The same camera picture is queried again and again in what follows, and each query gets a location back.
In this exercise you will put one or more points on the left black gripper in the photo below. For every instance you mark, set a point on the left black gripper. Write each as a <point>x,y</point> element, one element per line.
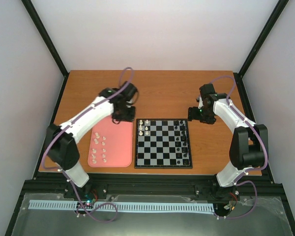
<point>131,118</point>

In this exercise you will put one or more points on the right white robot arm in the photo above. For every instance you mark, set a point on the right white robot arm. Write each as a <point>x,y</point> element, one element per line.
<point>249,145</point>

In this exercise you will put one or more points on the black king piece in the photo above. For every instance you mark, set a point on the black king piece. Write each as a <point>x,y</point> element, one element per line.
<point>184,138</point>

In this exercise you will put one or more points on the pink plastic tray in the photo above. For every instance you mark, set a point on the pink plastic tray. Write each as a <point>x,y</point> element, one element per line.
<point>118,144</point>

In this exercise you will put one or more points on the black aluminium frame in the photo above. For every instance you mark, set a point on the black aluminium frame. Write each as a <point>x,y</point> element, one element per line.
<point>162,185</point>

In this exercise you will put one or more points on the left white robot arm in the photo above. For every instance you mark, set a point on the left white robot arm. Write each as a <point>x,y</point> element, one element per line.
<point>61,140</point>

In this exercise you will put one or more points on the light blue cable duct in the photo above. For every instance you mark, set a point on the light blue cable duct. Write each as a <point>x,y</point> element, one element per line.
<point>124,207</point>

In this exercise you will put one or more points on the black white chessboard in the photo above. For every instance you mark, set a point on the black white chessboard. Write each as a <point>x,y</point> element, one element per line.
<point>158,149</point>

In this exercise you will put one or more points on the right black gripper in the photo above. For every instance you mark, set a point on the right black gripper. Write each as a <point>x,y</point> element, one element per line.
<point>211,120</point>

